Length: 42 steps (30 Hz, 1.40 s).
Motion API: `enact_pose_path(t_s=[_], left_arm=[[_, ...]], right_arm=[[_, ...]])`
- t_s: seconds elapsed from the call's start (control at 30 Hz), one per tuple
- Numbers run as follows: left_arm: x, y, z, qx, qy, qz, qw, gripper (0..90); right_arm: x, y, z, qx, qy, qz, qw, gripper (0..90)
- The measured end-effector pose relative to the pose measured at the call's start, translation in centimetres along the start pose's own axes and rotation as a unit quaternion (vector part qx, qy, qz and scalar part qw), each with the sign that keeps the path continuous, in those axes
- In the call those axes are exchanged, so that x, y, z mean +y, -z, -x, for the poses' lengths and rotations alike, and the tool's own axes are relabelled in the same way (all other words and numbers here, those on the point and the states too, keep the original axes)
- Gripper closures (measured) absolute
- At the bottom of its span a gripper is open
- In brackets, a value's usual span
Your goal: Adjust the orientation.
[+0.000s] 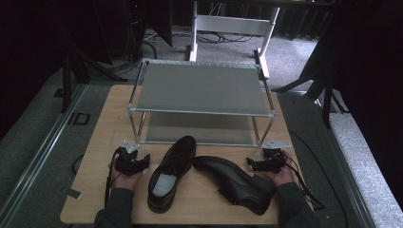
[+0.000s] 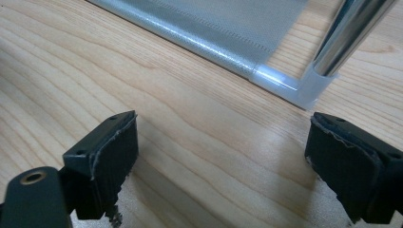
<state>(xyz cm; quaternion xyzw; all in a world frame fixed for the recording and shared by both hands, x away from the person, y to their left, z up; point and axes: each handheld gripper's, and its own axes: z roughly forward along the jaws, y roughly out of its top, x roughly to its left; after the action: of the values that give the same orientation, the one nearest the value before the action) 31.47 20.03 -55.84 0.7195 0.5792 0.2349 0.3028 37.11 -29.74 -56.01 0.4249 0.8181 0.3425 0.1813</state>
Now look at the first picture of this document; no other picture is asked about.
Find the black leather shoe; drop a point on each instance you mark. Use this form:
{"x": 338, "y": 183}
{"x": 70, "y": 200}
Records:
{"x": 237, "y": 183}
{"x": 171, "y": 177}

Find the grey tape piece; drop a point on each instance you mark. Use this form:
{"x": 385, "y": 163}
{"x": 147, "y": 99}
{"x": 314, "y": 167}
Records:
{"x": 70, "y": 192}

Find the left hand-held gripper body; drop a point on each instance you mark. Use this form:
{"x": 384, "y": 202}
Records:
{"x": 128, "y": 163}

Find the person's left hand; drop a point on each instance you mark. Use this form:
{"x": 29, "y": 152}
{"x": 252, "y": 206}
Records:
{"x": 125, "y": 181}

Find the grey metal shoe rack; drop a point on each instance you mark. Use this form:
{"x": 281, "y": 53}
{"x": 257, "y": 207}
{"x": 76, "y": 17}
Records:
{"x": 202, "y": 88}

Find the black floor bracket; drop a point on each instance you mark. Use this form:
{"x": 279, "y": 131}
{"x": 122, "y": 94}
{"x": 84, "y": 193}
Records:
{"x": 79, "y": 118}

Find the white desk frame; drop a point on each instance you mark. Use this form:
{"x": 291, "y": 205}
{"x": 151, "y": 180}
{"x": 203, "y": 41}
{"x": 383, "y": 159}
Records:
{"x": 231, "y": 25}

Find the black tripod stand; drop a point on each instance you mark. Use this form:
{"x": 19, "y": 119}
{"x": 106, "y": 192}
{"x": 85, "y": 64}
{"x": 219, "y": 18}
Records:
{"x": 326, "y": 104}
{"x": 67, "y": 82}

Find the black curtain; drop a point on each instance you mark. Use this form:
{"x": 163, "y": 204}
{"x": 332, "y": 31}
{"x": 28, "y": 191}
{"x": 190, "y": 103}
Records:
{"x": 370, "y": 63}
{"x": 25, "y": 47}

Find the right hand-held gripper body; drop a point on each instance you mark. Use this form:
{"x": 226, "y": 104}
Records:
{"x": 272, "y": 161}

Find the person's right hand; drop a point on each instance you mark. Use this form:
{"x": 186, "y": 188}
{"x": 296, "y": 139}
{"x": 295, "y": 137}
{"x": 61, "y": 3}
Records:
{"x": 283, "y": 177}

